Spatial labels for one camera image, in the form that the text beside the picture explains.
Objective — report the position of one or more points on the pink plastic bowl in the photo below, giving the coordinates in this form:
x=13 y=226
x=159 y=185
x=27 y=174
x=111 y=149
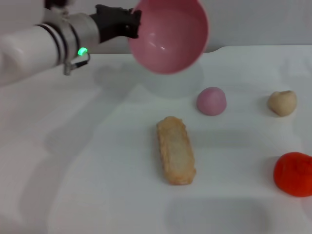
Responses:
x=170 y=36

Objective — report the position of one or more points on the beige knotted bun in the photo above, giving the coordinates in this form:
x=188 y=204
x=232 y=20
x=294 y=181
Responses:
x=282 y=103

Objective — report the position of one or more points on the long orange striped bread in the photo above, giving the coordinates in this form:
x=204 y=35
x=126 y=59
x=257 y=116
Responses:
x=176 y=151

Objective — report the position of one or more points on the red-orange lumpy fruit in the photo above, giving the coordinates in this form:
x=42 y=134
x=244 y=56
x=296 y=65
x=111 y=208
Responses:
x=293 y=174

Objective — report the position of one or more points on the left wrist camera housing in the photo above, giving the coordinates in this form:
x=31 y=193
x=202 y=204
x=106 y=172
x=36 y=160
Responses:
x=57 y=3

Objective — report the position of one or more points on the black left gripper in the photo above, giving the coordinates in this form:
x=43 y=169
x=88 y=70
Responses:
x=112 y=22

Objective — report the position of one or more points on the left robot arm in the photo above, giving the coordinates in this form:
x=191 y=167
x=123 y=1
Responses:
x=36 y=46

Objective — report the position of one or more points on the round pink bun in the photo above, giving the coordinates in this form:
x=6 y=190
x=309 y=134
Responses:
x=211 y=101

